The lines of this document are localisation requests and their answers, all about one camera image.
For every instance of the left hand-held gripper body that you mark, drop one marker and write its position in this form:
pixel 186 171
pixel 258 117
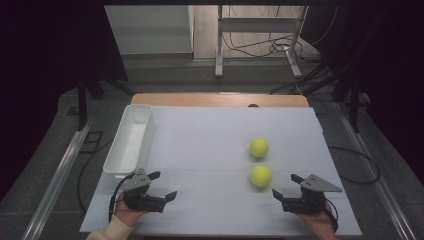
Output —
pixel 143 201

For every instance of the white metal desk frame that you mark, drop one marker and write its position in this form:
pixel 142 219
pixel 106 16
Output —
pixel 256 25

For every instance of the dark curtain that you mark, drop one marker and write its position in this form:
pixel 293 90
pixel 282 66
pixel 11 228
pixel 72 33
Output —
pixel 40 66
pixel 393 66

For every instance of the white board sheet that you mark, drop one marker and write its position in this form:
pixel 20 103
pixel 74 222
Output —
pixel 206 160

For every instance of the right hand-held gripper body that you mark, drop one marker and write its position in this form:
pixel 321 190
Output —
pixel 305 201

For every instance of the person's right hand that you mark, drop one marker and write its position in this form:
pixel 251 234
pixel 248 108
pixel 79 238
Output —
pixel 320 223

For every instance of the black tripod stand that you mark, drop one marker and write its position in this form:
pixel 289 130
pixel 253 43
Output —
pixel 82 103
pixel 354 103

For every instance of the wooden table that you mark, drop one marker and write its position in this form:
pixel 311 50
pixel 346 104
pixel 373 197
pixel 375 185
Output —
pixel 206 100

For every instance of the yellow tennis ball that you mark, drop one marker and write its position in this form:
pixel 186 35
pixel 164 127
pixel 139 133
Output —
pixel 259 147
pixel 260 175

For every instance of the white plastic bin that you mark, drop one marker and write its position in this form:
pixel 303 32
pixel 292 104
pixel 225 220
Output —
pixel 128 146

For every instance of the white panel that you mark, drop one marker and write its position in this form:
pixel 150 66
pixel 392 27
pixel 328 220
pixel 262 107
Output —
pixel 150 30

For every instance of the person's left hand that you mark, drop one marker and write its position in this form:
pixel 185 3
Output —
pixel 128 215

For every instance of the aluminium floor rail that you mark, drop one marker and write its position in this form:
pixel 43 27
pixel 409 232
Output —
pixel 376 186
pixel 53 190

